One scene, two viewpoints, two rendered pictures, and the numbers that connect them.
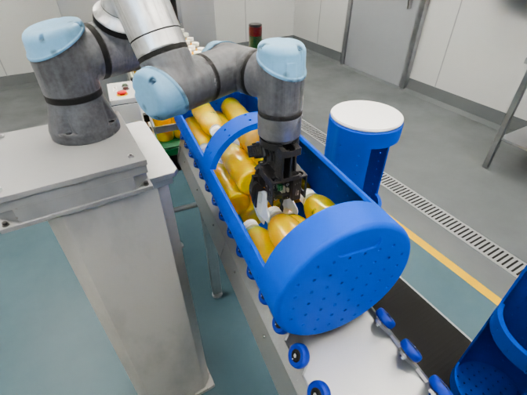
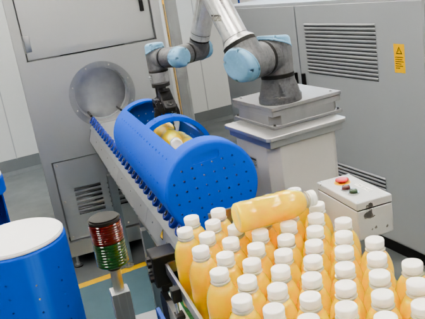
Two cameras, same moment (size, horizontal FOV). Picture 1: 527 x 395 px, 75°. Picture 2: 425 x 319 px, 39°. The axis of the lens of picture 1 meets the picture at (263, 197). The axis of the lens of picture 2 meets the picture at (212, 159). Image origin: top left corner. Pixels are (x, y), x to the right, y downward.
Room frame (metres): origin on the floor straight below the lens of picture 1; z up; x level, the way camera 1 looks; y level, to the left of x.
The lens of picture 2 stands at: (2.81, 0.39, 1.67)
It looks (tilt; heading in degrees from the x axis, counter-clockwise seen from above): 17 degrees down; 187
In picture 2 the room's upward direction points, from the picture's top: 9 degrees counter-clockwise
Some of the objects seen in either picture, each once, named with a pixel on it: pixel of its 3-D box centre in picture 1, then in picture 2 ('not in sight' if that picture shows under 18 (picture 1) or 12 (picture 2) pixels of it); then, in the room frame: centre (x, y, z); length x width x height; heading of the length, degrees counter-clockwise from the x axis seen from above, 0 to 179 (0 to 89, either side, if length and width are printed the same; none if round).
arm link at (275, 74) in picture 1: (279, 78); (156, 57); (0.54, -0.03, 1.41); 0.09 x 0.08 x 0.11; 51
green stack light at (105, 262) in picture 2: (255, 41); (110, 251); (1.75, 0.04, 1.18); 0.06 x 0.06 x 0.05
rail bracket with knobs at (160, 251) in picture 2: not in sight; (166, 267); (1.38, 0.05, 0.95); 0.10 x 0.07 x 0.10; 113
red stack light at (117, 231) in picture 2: (255, 30); (106, 230); (1.75, 0.04, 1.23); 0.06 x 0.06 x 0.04
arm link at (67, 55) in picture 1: (64, 56); (273, 53); (0.74, 0.41, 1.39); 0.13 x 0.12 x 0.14; 141
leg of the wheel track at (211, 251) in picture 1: (212, 255); not in sight; (1.17, 0.26, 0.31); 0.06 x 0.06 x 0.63; 23
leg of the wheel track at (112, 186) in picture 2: not in sight; (120, 221); (-0.58, -0.64, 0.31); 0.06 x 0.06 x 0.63; 23
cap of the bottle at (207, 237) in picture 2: not in sight; (207, 237); (1.54, 0.20, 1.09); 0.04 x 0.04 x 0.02
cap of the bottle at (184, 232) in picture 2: not in sight; (184, 232); (1.49, 0.14, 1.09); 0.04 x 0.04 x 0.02
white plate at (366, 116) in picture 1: (366, 114); (15, 237); (1.25, -0.40, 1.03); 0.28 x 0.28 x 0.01
